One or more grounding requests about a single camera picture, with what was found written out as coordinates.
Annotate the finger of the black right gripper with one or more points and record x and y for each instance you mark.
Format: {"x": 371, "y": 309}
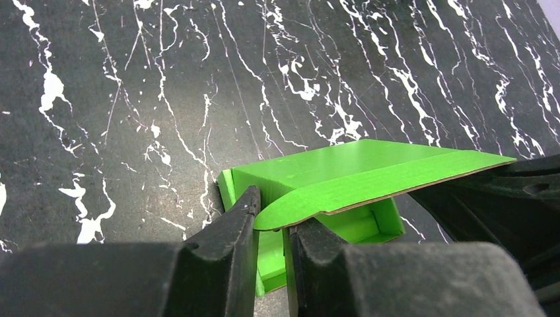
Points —
{"x": 515, "y": 207}

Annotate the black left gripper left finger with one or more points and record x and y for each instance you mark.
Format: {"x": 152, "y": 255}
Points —
{"x": 212, "y": 273}

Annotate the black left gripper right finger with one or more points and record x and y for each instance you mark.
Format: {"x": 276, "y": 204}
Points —
{"x": 330, "y": 277}

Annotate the green paper box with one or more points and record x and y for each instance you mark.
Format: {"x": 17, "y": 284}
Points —
{"x": 350, "y": 188}

